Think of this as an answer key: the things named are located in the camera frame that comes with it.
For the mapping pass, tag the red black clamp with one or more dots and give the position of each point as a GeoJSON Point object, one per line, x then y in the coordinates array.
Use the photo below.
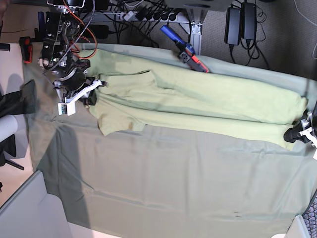
{"type": "Point", "coordinates": [26, 49]}

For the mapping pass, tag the blue orange bar clamp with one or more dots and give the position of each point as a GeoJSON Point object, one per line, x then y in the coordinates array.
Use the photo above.
{"type": "Point", "coordinates": [187, 53]}

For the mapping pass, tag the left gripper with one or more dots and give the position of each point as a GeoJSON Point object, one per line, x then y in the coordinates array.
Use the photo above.
{"type": "Point", "coordinates": [292, 134]}

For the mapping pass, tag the black power adapter brick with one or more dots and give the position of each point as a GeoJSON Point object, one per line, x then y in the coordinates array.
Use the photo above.
{"type": "Point", "coordinates": [232, 27]}

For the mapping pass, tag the white plastic bin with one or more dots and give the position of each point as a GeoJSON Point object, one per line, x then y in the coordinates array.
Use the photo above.
{"type": "Point", "coordinates": [31, 212]}

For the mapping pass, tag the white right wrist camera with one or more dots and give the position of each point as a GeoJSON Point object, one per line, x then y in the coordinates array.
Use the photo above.
{"type": "Point", "coordinates": [66, 108]}

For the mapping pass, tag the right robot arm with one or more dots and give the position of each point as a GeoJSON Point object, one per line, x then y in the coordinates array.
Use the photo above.
{"type": "Point", "coordinates": [66, 24]}

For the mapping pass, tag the light green T-shirt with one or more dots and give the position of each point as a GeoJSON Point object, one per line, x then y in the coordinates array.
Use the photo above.
{"type": "Point", "coordinates": [142, 92]}

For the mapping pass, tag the grey-green table cloth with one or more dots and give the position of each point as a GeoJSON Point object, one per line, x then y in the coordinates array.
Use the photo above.
{"type": "Point", "coordinates": [164, 182]}

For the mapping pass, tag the dark green cloth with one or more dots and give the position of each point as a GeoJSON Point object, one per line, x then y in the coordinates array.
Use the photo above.
{"type": "Point", "coordinates": [19, 102]}

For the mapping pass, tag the aluminium frame post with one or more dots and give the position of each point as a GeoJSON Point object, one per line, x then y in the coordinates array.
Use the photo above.
{"type": "Point", "coordinates": [196, 19]}

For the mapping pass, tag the white cylinder roll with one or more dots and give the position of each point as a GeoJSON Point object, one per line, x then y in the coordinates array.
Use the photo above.
{"type": "Point", "coordinates": [8, 126]}

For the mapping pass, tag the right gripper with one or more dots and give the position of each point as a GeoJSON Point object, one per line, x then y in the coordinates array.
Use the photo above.
{"type": "Point", "coordinates": [86, 93]}

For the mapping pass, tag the white power strip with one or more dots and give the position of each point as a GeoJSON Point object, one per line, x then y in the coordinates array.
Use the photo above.
{"type": "Point", "coordinates": [151, 16]}

